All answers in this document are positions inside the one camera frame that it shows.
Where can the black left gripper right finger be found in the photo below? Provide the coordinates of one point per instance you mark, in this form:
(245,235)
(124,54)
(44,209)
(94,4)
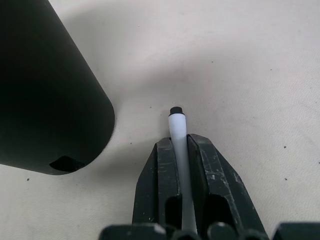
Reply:
(215,180)

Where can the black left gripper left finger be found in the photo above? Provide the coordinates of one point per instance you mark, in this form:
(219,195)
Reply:
(160,180)

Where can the white marker with black cap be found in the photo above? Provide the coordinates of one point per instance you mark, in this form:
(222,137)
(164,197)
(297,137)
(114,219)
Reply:
(178,130)

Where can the black plastic cup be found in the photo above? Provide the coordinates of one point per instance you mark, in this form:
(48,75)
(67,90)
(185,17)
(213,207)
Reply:
(50,87)

